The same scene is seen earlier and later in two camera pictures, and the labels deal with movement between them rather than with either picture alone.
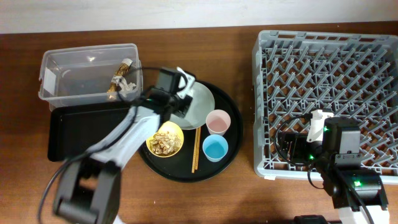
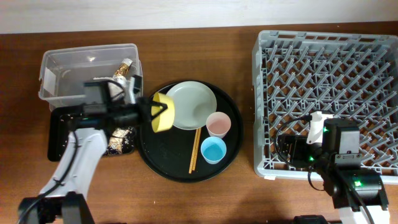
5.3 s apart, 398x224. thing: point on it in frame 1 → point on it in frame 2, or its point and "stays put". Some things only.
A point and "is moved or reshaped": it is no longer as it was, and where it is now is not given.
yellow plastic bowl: x=166 y=141 is moved or reshaped
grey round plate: x=200 y=110 stays put
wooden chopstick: x=198 y=147 stays put
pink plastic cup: x=217 y=122 stays put
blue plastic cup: x=215 y=147 stays put
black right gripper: x=299 y=139 stays put
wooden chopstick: x=194 y=156 stays put
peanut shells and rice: x=165 y=144 is moved or reshaped
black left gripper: x=183 y=111 → x=140 y=113
